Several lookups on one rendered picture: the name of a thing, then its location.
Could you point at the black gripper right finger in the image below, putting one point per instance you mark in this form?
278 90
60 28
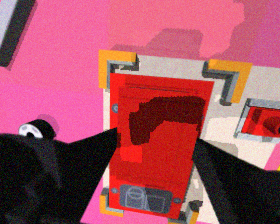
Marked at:
239 192

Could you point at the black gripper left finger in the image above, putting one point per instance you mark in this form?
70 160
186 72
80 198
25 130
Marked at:
76 167

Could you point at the black toy tyre with white hub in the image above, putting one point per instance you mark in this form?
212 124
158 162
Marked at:
37 128

